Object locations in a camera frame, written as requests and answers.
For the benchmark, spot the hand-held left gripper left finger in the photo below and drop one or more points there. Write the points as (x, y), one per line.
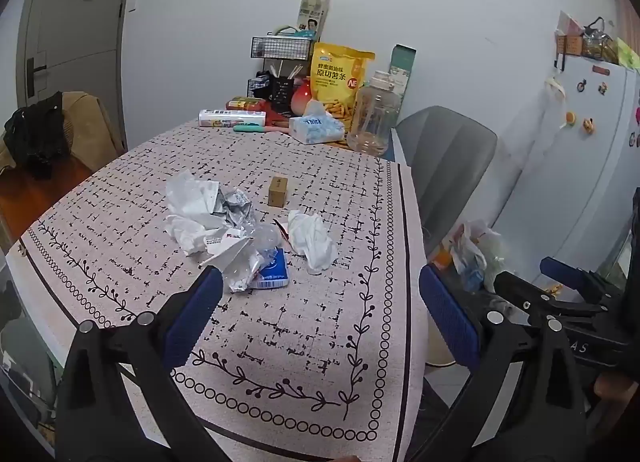
(197, 309)

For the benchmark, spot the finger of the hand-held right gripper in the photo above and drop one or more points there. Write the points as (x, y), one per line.
(560, 271)
(515, 287)

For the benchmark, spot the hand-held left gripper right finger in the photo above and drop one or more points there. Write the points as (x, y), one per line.
(447, 309)

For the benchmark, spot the white paper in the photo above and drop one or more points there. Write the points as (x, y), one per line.
(192, 194)

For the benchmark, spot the large white tissue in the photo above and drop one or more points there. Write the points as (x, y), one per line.
(311, 242)

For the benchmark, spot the orange carton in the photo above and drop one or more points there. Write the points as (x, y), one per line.
(440, 258)

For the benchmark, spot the white plastic bag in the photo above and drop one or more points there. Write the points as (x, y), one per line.
(472, 252)

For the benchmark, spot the white wrapper with red label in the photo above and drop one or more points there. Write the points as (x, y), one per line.
(225, 247)

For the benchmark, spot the small crumpled white tissue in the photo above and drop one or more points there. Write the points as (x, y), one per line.
(187, 234)

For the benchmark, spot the clear plastic bag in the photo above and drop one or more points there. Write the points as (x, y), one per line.
(252, 252)

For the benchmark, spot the blue and white packet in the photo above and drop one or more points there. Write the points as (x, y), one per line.
(272, 274)

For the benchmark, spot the pink patterned tablecloth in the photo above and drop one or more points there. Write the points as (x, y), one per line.
(280, 342)

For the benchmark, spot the white refrigerator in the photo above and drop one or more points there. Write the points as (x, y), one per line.
(585, 176)

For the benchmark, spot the small brown box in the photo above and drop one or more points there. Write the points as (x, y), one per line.
(277, 192)

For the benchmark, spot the yellow figure magnet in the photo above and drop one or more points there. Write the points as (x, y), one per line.
(587, 125)

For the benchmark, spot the grey chair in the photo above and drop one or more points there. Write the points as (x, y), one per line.
(450, 151)

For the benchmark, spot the round orange magnet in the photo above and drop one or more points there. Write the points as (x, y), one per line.
(570, 117)

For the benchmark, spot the translucent hanging plastic bag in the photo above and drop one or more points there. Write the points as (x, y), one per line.
(550, 111)

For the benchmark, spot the brown figure magnet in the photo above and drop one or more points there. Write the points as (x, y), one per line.
(603, 88)

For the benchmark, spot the green and pink pen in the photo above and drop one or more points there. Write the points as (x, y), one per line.
(250, 128)

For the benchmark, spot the white rectangular packet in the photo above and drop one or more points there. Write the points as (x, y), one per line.
(232, 118)

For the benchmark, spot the red bar magnet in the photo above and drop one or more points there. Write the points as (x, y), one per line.
(602, 70)

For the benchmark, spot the red cloth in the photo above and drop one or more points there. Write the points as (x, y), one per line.
(280, 116)

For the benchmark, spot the clear plastic jar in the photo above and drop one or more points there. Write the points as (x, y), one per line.
(375, 111)

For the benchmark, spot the red tin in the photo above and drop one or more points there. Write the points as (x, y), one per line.
(245, 103)

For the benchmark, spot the blue tissue pack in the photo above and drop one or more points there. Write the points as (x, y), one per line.
(317, 127)

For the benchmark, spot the orange wicker basket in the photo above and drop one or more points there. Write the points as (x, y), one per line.
(570, 45)

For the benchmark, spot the light green packet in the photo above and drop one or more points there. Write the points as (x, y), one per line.
(627, 54)

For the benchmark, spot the black mesh pen holder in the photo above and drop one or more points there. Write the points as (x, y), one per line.
(281, 94)

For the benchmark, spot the glass teapot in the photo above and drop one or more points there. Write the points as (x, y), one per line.
(599, 39)

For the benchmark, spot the red and pink vase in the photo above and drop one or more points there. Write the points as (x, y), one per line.
(302, 97)

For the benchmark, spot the black jacket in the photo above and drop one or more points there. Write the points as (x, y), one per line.
(37, 134)

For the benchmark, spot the tall green box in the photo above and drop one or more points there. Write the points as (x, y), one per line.
(402, 66)

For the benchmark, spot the yellow snack bag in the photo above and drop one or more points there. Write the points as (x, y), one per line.
(342, 76)

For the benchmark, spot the pink striped curtain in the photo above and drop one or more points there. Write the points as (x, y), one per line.
(631, 16)

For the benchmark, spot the grey door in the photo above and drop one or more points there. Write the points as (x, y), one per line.
(75, 51)

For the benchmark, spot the white paper tote bag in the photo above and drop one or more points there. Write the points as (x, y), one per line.
(315, 6)

